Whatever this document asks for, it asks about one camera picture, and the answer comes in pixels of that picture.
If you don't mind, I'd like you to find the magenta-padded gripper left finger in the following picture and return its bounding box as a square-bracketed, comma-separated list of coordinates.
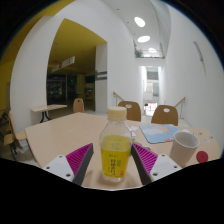
[42, 142, 95, 187]

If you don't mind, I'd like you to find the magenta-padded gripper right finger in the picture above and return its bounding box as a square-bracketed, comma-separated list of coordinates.
[130, 142, 183, 186]

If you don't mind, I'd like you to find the yellow-label clear drink bottle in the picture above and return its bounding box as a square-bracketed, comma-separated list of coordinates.
[98, 105, 133, 184]

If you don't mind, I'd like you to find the white mug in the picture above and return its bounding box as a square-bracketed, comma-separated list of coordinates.
[168, 130, 201, 168]

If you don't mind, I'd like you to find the wooden chair with oval hole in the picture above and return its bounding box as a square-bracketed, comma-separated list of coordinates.
[150, 104, 179, 127]
[117, 100, 142, 122]

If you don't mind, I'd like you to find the small wooden chair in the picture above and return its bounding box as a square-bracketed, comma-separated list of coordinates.
[72, 97, 86, 114]

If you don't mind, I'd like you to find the flat round red coaster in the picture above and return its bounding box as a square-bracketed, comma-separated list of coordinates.
[195, 150, 210, 164]

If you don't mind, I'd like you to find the small light wooden table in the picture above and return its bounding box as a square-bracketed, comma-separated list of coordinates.
[30, 103, 68, 124]

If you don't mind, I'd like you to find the wooden stair handrail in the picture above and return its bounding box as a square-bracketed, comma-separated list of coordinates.
[173, 96, 187, 118]
[112, 91, 125, 107]

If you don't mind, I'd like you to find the dark shop shelf unit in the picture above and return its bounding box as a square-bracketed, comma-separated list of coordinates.
[46, 73, 78, 105]

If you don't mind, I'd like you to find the hanging white red sign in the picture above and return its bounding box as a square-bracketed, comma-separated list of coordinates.
[50, 55, 76, 74]

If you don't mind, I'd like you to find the green balcony plant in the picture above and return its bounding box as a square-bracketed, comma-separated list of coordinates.
[134, 48, 144, 59]

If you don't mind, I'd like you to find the oval ceiling lights group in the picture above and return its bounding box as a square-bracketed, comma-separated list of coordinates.
[133, 15, 158, 54]

